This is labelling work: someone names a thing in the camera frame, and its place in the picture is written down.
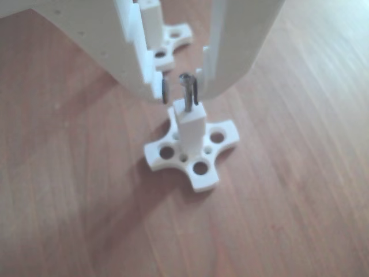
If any silver metal screw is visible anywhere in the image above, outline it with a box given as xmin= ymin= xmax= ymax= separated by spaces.
xmin=178 ymin=73 xmax=194 ymax=112

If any white cross-base post stand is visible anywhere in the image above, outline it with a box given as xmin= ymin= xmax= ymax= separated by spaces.
xmin=144 ymin=99 xmax=242 ymax=193
xmin=140 ymin=0 xmax=193 ymax=72

